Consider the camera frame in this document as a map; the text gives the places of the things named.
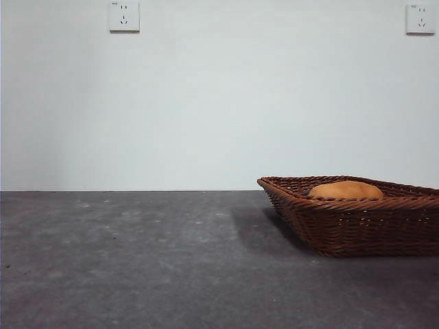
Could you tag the brown wicker basket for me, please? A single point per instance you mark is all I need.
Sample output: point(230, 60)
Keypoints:
point(370, 226)

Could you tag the brown potato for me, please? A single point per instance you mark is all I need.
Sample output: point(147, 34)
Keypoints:
point(346, 190)

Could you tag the white wall socket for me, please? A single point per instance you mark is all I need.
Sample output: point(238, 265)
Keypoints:
point(124, 17)
point(420, 20)

